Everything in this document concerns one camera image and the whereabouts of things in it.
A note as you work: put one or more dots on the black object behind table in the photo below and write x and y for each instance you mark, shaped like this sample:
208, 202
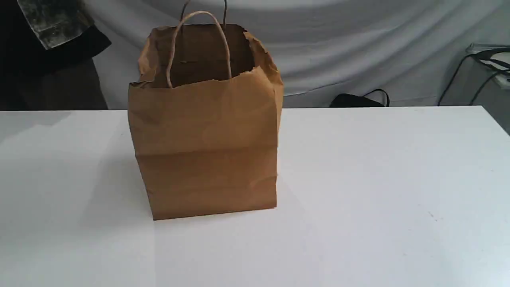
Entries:
348, 100

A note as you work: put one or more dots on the person's camouflage shirt torso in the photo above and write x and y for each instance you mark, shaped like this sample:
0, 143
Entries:
46, 57

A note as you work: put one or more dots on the white backdrop cloth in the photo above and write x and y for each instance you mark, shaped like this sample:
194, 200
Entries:
322, 47

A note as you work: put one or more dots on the brown paper bag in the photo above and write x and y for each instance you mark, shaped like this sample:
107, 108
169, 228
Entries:
204, 119

